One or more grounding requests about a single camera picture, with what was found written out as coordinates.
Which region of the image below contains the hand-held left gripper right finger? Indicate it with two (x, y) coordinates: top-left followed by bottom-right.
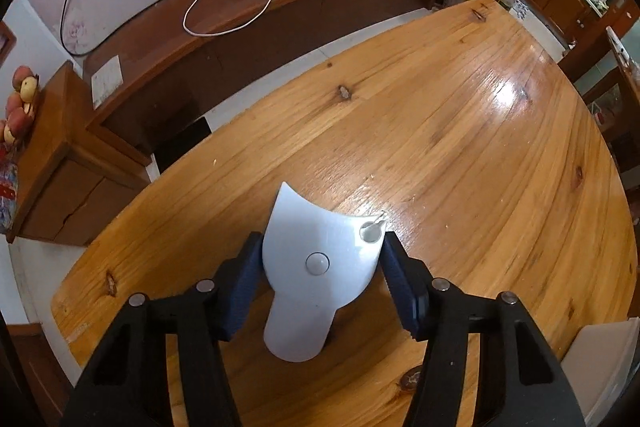
(378, 231), (586, 427)

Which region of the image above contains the wooden chair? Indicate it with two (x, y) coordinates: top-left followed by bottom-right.
(580, 26), (640, 170)

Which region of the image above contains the white curved plastic device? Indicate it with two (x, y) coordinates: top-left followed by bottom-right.
(261, 181), (389, 363)

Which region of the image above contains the wooden side cabinet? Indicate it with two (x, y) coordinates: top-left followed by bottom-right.
(5, 61), (152, 249)

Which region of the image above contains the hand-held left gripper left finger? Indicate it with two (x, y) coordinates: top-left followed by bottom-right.
(60, 231), (265, 427)

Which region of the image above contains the white paper card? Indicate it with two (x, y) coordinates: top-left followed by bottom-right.
(90, 54), (124, 110)

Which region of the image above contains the wooden television cabinet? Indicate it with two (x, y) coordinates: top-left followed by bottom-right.
(82, 0), (453, 158)

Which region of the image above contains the black stool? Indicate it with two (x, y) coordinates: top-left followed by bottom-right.
(154, 117), (214, 174)

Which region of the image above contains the pile of red yellow fruit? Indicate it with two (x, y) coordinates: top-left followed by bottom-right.
(0, 66), (42, 148)

